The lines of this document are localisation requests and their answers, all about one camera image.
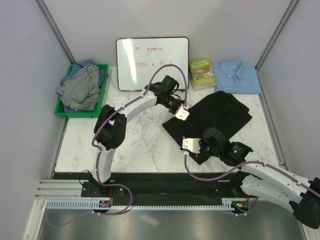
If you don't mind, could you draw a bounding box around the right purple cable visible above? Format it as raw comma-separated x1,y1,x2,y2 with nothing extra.
183,152,320,217

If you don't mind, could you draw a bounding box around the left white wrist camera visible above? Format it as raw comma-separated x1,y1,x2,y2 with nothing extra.
174,104,190,121

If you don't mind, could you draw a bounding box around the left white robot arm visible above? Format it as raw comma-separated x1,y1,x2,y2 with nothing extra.
92,75,190,197

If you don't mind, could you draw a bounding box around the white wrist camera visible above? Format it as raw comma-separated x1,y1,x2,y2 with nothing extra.
174,104,190,121
181,138,201,154

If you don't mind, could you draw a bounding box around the green plastic bin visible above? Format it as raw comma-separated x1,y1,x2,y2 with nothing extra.
54,64,109,118

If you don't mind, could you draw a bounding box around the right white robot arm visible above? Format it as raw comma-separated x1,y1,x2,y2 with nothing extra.
201,127,320,229

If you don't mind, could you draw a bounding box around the black long sleeve shirt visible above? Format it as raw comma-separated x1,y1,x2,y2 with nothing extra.
161,90,253,166

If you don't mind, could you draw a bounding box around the grey crumpled shirt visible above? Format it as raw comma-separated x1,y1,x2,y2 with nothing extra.
56,64,101,111

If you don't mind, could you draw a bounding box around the light blue cable duct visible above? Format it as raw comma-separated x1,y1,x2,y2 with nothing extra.
45,199,243,211

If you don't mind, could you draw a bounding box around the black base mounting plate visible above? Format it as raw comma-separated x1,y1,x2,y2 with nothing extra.
81,172,248,205

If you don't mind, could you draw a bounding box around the white whiteboard with red writing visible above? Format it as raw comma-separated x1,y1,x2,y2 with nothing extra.
116,36,189,91

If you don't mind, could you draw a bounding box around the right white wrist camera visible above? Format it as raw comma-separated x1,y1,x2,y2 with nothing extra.
181,138,201,154

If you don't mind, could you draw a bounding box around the blue checked shirt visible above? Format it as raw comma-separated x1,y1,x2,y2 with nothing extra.
60,59,106,113

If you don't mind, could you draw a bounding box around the green treehouse book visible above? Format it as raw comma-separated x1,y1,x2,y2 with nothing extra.
189,58,217,91

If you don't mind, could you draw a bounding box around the folded light blue shirt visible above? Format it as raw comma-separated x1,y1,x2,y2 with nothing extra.
212,61,262,95

